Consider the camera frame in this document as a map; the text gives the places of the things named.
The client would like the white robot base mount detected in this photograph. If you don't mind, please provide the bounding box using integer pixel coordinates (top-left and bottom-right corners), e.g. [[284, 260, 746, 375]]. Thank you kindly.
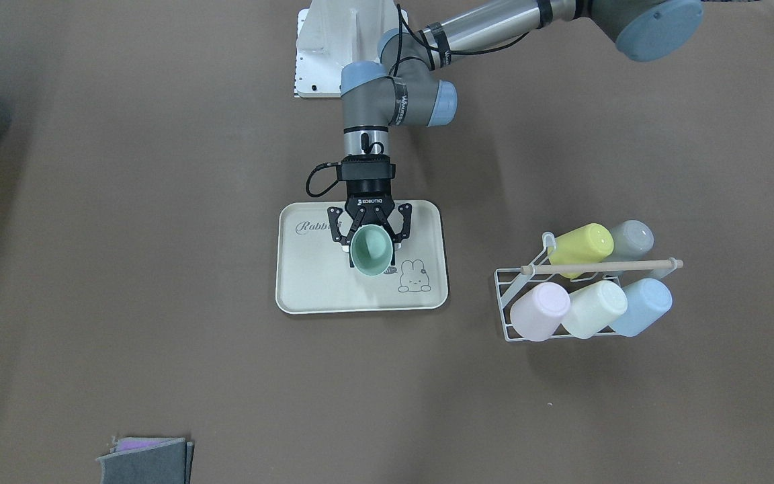
[[294, 1, 400, 98]]

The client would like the blue plastic cup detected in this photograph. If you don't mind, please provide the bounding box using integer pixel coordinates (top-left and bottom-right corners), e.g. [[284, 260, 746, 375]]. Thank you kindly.
[[609, 278, 673, 337]]

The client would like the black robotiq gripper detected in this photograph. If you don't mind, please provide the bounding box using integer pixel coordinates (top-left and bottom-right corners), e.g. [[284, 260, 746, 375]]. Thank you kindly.
[[328, 154, 413, 266]]

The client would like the white wire cup rack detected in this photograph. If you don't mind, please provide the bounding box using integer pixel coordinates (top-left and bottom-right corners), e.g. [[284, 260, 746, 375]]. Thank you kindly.
[[492, 232, 684, 342]]

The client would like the green plastic cup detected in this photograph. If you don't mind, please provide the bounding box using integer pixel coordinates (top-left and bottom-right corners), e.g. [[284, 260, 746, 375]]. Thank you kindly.
[[349, 224, 394, 276]]

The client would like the grey plastic cup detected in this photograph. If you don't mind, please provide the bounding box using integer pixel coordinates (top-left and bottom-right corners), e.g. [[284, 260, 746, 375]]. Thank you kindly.
[[604, 220, 655, 261]]

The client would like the grey folded cloth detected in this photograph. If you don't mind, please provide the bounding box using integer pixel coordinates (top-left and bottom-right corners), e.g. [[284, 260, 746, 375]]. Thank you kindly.
[[96, 437, 194, 483]]

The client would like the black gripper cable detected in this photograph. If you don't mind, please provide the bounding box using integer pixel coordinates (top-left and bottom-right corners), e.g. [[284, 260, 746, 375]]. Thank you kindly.
[[305, 162, 349, 199]]

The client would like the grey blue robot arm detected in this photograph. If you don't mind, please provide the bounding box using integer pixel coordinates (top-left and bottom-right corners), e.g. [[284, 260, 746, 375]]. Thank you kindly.
[[328, 1, 703, 274]]

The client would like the pink plastic cup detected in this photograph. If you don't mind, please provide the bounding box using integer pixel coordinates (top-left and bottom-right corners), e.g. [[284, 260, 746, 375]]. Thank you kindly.
[[509, 282, 571, 342]]

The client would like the cream rabbit tray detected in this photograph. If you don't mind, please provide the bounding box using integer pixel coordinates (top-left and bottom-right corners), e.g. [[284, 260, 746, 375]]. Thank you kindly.
[[275, 200, 449, 315]]

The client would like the cream plastic cup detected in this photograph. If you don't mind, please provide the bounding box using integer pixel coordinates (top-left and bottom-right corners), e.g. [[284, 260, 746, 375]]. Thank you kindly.
[[561, 280, 628, 339]]

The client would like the yellow plastic cup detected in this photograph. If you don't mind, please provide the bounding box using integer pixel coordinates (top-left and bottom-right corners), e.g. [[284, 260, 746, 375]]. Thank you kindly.
[[548, 223, 614, 266]]

